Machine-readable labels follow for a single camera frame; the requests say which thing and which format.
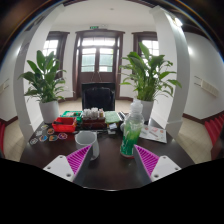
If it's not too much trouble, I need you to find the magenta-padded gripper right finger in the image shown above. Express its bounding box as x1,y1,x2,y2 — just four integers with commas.
133,144,183,185

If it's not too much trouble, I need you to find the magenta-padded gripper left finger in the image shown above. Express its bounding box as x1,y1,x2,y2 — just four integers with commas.
43,144,95,184

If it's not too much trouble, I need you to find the clear green-labelled drink bottle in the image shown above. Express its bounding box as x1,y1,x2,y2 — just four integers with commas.
119,99,145,158

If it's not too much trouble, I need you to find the white mug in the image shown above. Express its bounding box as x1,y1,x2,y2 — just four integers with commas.
74,130,100,160

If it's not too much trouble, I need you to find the white printed paper sheet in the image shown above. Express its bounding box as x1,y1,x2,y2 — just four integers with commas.
139,124,168,144

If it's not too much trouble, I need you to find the green box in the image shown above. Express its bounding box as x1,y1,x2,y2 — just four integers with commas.
61,110,83,121

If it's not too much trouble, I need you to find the green cloth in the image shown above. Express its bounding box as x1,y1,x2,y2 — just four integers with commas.
104,110,122,125

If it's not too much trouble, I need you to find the black chair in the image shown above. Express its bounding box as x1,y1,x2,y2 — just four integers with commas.
81,82,117,112

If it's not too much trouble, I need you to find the potted leafy plant, white pot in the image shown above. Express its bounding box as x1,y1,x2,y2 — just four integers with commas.
19,49,68,125
119,41,183,122

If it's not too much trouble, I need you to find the brown glazed double door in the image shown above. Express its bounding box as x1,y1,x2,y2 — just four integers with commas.
72,29,125,100

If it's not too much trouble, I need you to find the brown-framed window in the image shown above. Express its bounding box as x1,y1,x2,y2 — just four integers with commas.
132,31,160,58
43,31,70,80

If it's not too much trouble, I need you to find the white wall-mounted panel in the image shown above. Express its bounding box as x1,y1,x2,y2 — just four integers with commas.
194,75,220,98
0,78,11,97

